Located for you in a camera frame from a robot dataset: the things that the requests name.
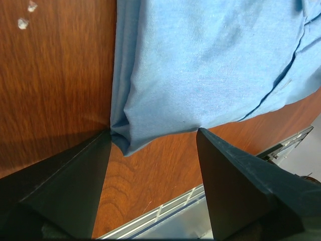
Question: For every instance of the light blue long sleeve shirt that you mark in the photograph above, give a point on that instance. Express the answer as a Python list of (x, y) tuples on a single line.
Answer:
[(184, 65)]

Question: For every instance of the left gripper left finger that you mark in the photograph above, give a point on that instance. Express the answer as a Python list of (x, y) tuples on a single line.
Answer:
[(57, 197)]

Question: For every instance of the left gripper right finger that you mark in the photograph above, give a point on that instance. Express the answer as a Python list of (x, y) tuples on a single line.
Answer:
[(248, 197)]

